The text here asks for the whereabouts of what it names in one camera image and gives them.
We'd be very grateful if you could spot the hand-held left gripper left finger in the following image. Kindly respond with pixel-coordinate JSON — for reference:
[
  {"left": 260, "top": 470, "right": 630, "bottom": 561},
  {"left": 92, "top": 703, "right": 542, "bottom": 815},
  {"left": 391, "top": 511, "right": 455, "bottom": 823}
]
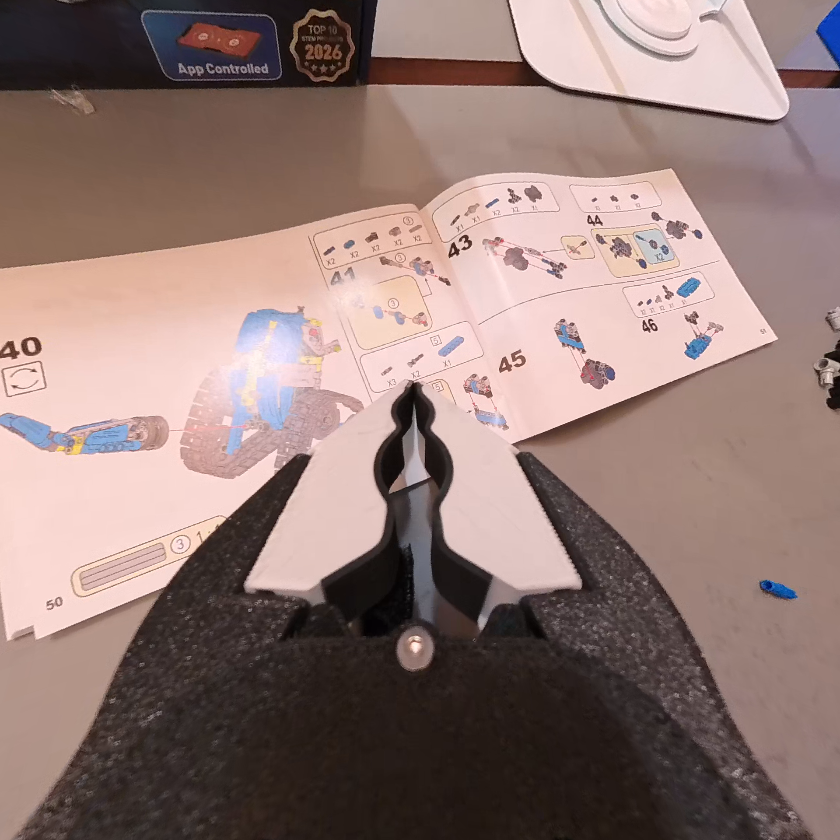
[{"left": 244, "top": 381, "right": 417, "bottom": 602}]

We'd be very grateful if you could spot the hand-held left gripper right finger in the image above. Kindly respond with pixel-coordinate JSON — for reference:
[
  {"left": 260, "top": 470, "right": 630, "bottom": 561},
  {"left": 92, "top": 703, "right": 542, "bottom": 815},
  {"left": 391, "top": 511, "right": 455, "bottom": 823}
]
[{"left": 415, "top": 381, "right": 584, "bottom": 622}]

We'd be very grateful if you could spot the instruction booklet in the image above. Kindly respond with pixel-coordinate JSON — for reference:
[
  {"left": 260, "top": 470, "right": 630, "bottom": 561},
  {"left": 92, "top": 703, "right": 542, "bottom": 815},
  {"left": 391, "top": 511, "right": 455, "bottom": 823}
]
[{"left": 0, "top": 167, "right": 780, "bottom": 643}]

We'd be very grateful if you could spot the pile of small building parts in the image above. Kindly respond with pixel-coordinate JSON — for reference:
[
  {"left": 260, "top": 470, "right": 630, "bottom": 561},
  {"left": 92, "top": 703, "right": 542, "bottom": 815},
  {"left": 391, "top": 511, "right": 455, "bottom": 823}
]
[{"left": 814, "top": 305, "right": 840, "bottom": 412}]

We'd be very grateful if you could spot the white stand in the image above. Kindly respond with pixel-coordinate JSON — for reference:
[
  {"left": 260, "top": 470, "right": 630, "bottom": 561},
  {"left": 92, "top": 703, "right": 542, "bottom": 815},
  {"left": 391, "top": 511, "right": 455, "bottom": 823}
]
[{"left": 508, "top": 0, "right": 790, "bottom": 122}]

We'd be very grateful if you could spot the dark blue toy box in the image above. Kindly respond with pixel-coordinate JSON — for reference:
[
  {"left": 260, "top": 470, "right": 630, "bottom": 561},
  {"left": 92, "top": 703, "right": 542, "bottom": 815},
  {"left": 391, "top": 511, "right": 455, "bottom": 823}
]
[{"left": 0, "top": 0, "right": 376, "bottom": 91}]

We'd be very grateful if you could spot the blue bin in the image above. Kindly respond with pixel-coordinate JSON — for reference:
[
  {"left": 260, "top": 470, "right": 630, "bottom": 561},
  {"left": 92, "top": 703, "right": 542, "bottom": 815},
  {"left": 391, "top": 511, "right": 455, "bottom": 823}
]
[{"left": 815, "top": 13, "right": 840, "bottom": 71}]

